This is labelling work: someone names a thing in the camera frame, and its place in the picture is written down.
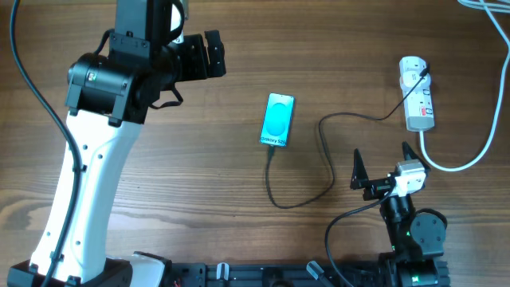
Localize smartphone with cyan screen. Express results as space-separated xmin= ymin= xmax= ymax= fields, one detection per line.
xmin=260 ymin=92 xmax=295 ymax=147

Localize black USB charging cable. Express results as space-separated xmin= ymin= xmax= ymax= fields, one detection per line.
xmin=265 ymin=63 xmax=431 ymax=210

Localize white power strip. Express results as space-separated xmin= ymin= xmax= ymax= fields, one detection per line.
xmin=399 ymin=56 xmax=435 ymax=132

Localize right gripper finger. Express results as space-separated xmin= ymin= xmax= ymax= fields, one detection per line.
xmin=351 ymin=148 xmax=369 ymax=182
xmin=402 ymin=141 xmax=430 ymax=172

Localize white charger plug adapter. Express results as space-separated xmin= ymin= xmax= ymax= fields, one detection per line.
xmin=399 ymin=69 xmax=431 ymax=95

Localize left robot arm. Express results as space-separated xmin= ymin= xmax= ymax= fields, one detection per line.
xmin=7 ymin=0 xmax=226 ymax=286

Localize white cables at corner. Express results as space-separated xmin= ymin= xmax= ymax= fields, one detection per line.
xmin=457 ymin=0 xmax=510 ymax=15

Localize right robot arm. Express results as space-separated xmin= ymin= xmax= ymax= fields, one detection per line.
xmin=350 ymin=142 xmax=451 ymax=286

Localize white power strip cord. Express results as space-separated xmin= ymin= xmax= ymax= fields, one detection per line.
xmin=418 ymin=0 xmax=510 ymax=173

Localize black right camera cable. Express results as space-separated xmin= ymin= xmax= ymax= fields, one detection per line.
xmin=324 ymin=185 xmax=398 ymax=287

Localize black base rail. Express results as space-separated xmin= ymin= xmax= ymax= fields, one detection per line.
xmin=131 ymin=250 xmax=451 ymax=287

